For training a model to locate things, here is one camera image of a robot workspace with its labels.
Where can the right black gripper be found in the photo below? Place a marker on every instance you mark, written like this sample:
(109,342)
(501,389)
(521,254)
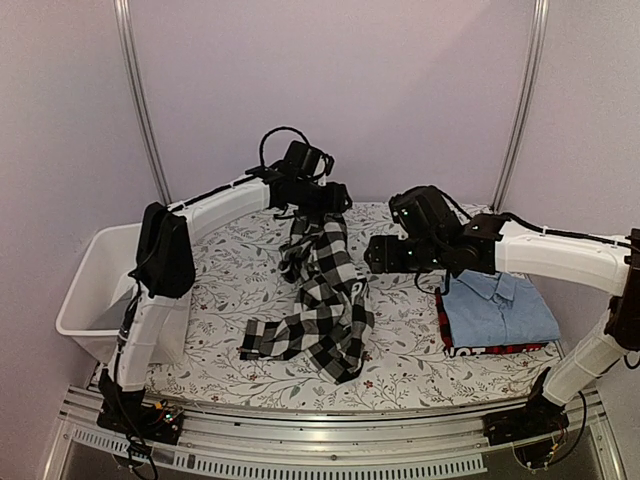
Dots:
(382,260)

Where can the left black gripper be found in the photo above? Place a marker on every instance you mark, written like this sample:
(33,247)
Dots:
(335,202)

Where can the black white plaid shirt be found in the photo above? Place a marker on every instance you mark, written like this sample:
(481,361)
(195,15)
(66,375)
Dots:
(332,317)

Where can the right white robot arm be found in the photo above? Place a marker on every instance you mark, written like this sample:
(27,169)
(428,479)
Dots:
(491,243)

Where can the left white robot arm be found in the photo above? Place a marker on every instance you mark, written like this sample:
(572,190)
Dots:
(125,374)

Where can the folded light blue shirt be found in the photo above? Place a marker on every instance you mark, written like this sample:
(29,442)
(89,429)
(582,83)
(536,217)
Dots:
(497,310)

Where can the folded red black shirt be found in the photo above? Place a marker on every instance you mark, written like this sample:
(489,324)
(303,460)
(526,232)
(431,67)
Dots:
(451,350)

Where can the floral white tablecloth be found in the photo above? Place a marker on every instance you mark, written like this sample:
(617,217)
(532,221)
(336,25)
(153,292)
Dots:
(405,366)

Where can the white plastic bin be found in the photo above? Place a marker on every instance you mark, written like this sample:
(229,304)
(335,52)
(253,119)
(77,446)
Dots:
(118,260)

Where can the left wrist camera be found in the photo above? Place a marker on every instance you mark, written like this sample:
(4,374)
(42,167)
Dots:
(306,162)

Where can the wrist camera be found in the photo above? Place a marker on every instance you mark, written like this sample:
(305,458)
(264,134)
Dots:
(306,162)
(422,211)

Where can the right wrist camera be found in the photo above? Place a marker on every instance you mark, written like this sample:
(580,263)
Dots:
(422,211)

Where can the aluminium front rail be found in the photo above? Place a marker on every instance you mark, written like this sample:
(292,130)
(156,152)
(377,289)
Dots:
(232,442)

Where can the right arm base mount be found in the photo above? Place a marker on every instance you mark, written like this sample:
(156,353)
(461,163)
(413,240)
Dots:
(535,432)

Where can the right aluminium frame post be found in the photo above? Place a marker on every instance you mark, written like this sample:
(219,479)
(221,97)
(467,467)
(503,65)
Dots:
(526,94)

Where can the aluminium frame post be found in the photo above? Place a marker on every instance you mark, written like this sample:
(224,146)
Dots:
(526,94)
(122,10)

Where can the left aluminium frame post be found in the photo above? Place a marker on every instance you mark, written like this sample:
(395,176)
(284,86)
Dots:
(122,10)

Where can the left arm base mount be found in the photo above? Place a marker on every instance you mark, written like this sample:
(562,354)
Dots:
(158,422)

